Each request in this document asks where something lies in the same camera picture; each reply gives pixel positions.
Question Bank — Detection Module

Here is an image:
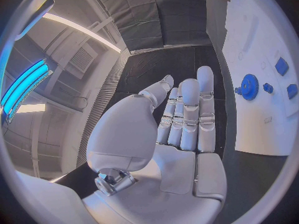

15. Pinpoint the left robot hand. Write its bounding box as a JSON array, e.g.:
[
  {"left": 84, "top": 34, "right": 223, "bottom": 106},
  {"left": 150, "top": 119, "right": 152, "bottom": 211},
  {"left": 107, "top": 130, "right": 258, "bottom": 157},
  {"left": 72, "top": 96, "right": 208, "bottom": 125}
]
[{"left": 81, "top": 65, "right": 228, "bottom": 224}]

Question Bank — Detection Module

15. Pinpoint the white task board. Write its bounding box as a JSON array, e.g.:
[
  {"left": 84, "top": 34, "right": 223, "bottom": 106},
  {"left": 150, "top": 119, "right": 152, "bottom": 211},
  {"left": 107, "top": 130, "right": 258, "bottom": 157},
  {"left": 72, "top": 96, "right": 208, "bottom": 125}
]
[{"left": 205, "top": 0, "right": 298, "bottom": 156}]

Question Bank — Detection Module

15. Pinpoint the blue gear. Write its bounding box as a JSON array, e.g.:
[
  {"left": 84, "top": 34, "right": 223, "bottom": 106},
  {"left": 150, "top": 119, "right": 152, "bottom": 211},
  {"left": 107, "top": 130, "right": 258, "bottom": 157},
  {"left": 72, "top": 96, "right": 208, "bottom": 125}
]
[{"left": 234, "top": 73, "right": 260, "bottom": 101}]

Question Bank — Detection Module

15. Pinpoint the blue block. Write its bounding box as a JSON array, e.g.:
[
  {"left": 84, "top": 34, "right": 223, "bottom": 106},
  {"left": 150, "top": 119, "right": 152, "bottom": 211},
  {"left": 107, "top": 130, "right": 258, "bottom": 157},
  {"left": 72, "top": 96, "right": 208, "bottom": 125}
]
[
  {"left": 286, "top": 84, "right": 299, "bottom": 100},
  {"left": 274, "top": 57, "right": 290, "bottom": 77}
]

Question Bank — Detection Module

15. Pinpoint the glowing light bar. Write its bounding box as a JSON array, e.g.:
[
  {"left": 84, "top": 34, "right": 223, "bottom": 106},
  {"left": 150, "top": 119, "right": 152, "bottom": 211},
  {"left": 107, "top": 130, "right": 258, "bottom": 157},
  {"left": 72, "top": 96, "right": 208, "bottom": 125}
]
[{"left": 0, "top": 58, "right": 54, "bottom": 123}]

